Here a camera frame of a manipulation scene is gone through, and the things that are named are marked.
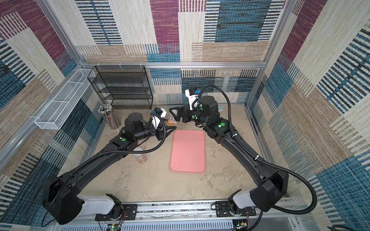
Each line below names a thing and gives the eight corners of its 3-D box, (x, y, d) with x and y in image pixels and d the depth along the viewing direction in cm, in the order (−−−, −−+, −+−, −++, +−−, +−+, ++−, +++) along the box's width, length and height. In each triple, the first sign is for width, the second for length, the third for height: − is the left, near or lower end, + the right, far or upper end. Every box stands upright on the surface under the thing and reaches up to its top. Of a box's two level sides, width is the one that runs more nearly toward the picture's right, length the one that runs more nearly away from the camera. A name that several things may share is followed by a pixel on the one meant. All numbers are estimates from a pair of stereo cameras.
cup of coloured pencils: (109, 129, 109) (97, 112, 94) (112, 121, 114) (101, 103, 99) (119, 129, 109) (108, 112, 94) (122, 121, 114) (112, 103, 99)
